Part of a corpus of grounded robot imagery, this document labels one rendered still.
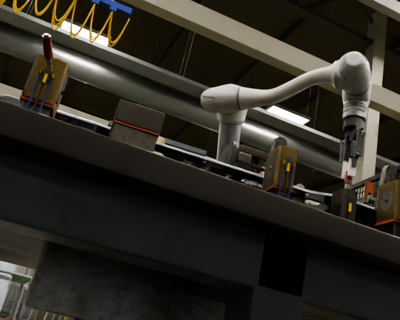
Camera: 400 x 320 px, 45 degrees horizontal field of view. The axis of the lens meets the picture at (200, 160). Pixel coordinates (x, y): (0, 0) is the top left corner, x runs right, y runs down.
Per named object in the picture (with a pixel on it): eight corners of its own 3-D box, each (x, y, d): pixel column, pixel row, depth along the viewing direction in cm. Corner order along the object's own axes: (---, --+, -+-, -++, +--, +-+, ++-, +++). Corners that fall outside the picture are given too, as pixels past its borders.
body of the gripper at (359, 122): (339, 122, 189) (336, 143, 186) (352, 113, 182) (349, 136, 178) (355, 127, 191) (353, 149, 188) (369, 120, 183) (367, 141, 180)
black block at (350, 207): (338, 293, 121) (349, 184, 132) (318, 294, 130) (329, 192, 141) (357, 298, 123) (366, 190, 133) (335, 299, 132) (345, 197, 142)
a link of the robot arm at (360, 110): (352, 100, 183) (350, 113, 181) (373, 107, 185) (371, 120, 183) (338, 108, 191) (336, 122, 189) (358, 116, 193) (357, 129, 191)
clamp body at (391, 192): (395, 305, 120) (403, 175, 133) (366, 306, 131) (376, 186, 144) (418, 311, 122) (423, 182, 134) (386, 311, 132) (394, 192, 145)
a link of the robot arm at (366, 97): (341, 113, 195) (339, 97, 184) (345, 81, 200) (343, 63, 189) (370, 115, 191) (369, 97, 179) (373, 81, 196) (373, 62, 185)
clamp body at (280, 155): (263, 271, 116) (284, 140, 128) (244, 275, 126) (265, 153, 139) (287, 278, 117) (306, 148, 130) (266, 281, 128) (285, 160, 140)
